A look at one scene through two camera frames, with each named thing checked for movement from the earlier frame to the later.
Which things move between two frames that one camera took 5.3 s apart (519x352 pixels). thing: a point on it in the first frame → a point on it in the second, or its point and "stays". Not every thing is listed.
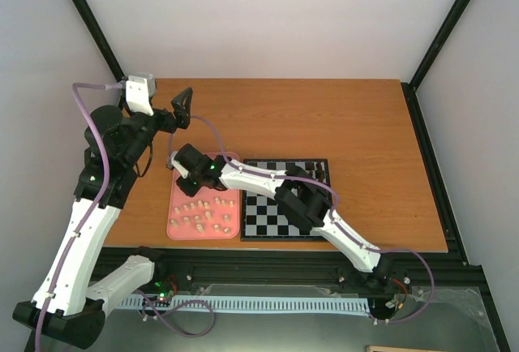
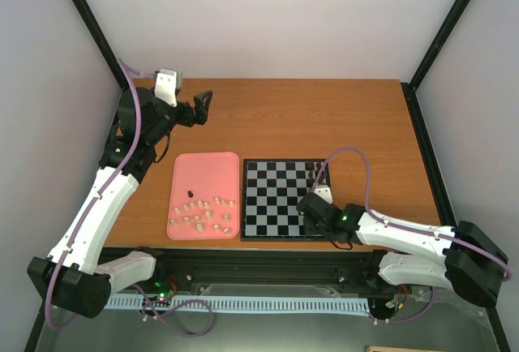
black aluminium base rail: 298,272 stays
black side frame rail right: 451,231 stays
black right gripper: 188,191 → 310,229
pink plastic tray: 208,215 stays
